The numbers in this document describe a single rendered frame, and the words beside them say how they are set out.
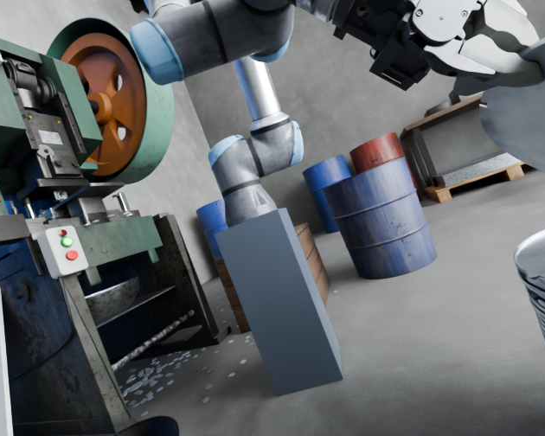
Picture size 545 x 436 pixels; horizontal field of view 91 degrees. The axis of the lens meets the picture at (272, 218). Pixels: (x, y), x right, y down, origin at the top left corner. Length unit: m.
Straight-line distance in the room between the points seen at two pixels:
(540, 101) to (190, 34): 0.41
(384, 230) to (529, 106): 0.90
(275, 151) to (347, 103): 3.47
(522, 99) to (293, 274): 0.51
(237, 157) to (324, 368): 0.58
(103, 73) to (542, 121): 1.76
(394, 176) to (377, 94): 2.95
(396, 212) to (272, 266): 0.73
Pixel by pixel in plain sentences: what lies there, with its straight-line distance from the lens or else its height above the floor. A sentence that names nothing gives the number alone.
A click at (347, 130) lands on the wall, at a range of 4.09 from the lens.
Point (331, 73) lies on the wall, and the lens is 4.32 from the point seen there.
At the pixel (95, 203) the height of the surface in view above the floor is 0.74.
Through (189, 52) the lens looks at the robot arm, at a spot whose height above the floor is 0.67.
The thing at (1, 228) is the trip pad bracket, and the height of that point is 0.67.
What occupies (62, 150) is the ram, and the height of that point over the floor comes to 1.01.
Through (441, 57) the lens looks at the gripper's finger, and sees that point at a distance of 0.33.
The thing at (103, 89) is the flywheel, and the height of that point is 1.41.
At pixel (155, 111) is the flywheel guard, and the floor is 1.12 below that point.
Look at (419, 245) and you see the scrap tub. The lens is 1.33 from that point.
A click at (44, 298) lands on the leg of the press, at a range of 1.07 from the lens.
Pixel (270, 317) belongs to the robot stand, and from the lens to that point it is 0.72.
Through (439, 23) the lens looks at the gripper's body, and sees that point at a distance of 0.34.
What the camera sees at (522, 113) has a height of 0.44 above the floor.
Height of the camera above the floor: 0.43
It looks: level
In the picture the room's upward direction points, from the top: 21 degrees counter-clockwise
